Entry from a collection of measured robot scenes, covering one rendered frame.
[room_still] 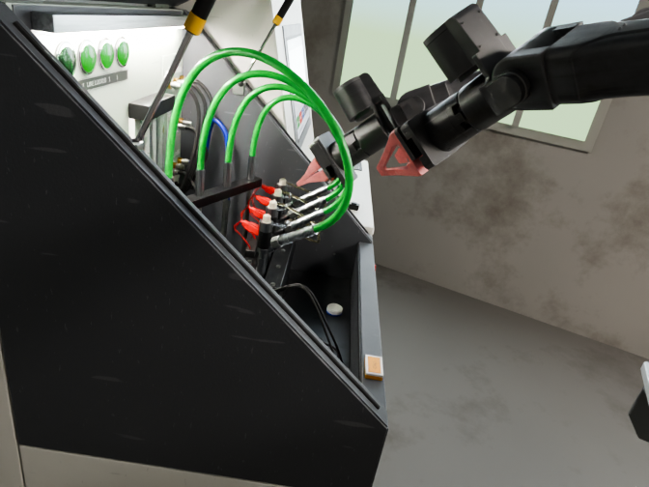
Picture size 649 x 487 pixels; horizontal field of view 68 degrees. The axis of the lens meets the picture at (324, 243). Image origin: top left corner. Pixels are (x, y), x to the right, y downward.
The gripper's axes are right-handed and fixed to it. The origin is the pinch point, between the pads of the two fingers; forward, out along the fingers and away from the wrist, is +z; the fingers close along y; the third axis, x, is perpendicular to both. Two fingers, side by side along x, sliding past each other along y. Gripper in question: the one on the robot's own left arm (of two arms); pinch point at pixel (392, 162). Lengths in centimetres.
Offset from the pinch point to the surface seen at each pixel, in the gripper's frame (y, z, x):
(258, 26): -32, 36, -44
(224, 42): -26, 43, -46
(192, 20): 20.0, -3.6, -24.8
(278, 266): -3.8, 44.3, 5.0
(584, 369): -165, 97, 149
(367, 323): -4.5, 30.6, 24.0
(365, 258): -28, 46, 17
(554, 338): -183, 114, 138
